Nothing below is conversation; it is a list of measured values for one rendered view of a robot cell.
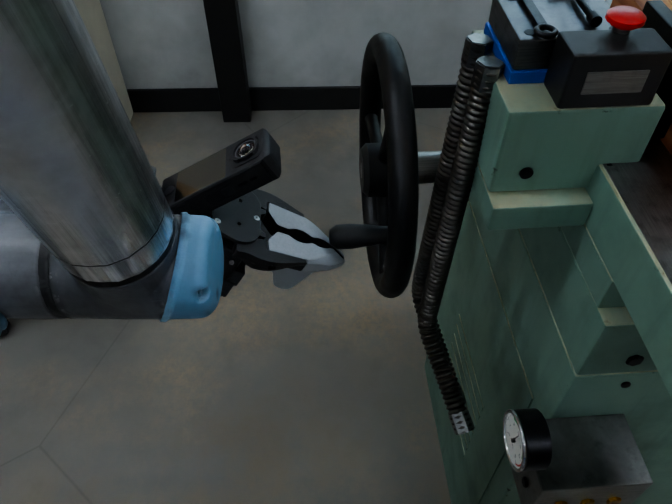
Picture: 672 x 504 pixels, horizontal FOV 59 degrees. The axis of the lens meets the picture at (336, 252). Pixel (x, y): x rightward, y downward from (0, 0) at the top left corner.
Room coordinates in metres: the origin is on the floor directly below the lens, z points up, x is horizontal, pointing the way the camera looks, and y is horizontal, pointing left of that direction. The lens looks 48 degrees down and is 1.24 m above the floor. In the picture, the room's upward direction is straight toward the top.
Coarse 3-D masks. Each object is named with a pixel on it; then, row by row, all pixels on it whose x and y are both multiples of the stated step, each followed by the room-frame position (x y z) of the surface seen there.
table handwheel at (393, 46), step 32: (384, 32) 0.58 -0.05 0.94; (384, 64) 0.50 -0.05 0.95; (384, 96) 0.46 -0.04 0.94; (384, 160) 0.49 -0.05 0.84; (416, 160) 0.41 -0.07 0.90; (384, 192) 0.48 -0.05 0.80; (416, 192) 0.39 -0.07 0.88; (384, 224) 0.47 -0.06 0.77; (416, 224) 0.38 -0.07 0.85; (384, 256) 0.45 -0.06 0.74; (384, 288) 0.38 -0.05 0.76
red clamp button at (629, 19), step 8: (616, 8) 0.45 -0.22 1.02; (624, 8) 0.45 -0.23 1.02; (632, 8) 0.45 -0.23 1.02; (608, 16) 0.45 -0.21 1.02; (616, 16) 0.44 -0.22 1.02; (624, 16) 0.44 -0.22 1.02; (632, 16) 0.44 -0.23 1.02; (640, 16) 0.44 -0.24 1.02; (616, 24) 0.44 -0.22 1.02; (624, 24) 0.43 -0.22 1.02; (632, 24) 0.43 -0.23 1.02; (640, 24) 0.43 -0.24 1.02
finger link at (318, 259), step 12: (276, 240) 0.37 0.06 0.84; (288, 240) 0.38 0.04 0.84; (288, 252) 0.36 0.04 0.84; (300, 252) 0.37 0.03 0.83; (312, 252) 0.38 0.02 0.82; (324, 252) 0.38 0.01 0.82; (336, 252) 0.39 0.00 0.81; (312, 264) 0.36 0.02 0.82; (324, 264) 0.37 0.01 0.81; (336, 264) 0.38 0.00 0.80; (276, 276) 0.37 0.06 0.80; (288, 276) 0.37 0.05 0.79; (300, 276) 0.37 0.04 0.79; (288, 288) 0.37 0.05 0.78
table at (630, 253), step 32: (608, 0) 0.73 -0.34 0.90; (640, 160) 0.42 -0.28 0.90; (480, 192) 0.42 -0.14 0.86; (512, 192) 0.41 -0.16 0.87; (544, 192) 0.41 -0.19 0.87; (576, 192) 0.41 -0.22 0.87; (608, 192) 0.38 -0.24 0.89; (640, 192) 0.38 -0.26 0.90; (512, 224) 0.39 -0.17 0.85; (544, 224) 0.39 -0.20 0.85; (576, 224) 0.39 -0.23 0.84; (608, 224) 0.36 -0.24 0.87; (640, 224) 0.34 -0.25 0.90; (608, 256) 0.34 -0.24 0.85; (640, 256) 0.31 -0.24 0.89; (640, 288) 0.29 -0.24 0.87; (640, 320) 0.28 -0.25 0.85
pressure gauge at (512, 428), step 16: (512, 416) 0.28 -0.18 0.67; (528, 416) 0.27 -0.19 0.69; (512, 432) 0.27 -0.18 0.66; (528, 432) 0.26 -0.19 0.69; (544, 432) 0.26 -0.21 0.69; (512, 448) 0.26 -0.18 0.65; (528, 448) 0.24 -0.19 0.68; (544, 448) 0.24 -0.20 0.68; (512, 464) 0.24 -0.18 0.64; (528, 464) 0.23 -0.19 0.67; (544, 464) 0.23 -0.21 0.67
